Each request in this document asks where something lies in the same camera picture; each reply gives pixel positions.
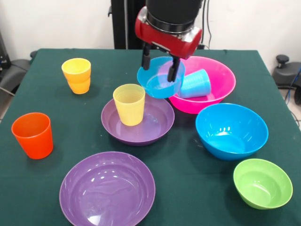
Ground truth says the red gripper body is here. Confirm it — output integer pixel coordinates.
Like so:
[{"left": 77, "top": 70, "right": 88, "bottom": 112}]
[{"left": 135, "top": 7, "right": 203, "bottom": 60}]

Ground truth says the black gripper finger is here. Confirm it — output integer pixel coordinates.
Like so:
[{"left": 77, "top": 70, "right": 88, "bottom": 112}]
[
  {"left": 142, "top": 43, "right": 151, "bottom": 71},
  {"left": 167, "top": 56, "right": 181, "bottom": 82}
]

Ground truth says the small blue patterned bowl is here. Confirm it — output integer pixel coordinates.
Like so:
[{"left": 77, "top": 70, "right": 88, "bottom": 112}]
[{"left": 137, "top": 56, "right": 186, "bottom": 99}]

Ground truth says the blue cup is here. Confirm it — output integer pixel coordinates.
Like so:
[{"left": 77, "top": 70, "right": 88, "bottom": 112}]
[{"left": 180, "top": 69, "right": 212, "bottom": 99}]

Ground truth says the pale yellow translucent cup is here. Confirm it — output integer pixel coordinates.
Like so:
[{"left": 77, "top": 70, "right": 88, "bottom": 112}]
[{"left": 112, "top": 84, "right": 146, "bottom": 127}]

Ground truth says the pink bowl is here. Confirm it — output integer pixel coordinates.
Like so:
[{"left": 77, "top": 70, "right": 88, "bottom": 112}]
[{"left": 164, "top": 56, "right": 237, "bottom": 115}]

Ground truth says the purple bowl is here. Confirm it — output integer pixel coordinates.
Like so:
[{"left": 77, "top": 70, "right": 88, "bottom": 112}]
[
  {"left": 59, "top": 151, "right": 156, "bottom": 226},
  {"left": 101, "top": 95, "right": 175, "bottom": 147}
]

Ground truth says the amber yellow cup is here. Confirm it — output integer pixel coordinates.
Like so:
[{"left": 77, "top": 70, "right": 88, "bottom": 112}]
[{"left": 66, "top": 77, "right": 91, "bottom": 95}]

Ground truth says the large blue bowl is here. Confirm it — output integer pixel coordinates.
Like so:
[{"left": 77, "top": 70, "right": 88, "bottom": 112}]
[{"left": 195, "top": 103, "right": 269, "bottom": 162}]

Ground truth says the orange cup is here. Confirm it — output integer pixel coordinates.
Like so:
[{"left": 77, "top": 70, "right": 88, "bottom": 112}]
[{"left": 11, "top": 112, "right": 54, "bottom": 160}]

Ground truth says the green bowl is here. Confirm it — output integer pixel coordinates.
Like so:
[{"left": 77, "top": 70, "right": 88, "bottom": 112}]
[{"left": 233, "top": 158, "right": 293, "bottom": 210}]

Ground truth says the dark green table cloth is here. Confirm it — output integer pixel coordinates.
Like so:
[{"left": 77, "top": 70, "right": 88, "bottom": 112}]
[{"left": 0, "top": 48, "right": 301, "bottom": 226}]

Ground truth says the black wall cable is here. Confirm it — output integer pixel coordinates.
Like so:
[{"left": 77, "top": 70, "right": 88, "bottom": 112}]
[
  {"left": 206, "top": 0, "right": 213, "bottom": 49},
  {"left": 201, "top": 9, "right": 207, "bottom": 46}
]

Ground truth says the black pedestal leg with caster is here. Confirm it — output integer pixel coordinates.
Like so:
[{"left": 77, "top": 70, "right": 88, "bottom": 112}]
[
  {"left": 272, "top": 54, "right": 301, "bottom": 105},
  {"left": 0, "top": 50, "right": 37, "bottom": 96}
]

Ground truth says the blue cable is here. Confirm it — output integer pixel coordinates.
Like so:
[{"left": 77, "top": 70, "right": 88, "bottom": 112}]
[{"left": 284, "top": 67, "right": 301, "bottom": 103}]

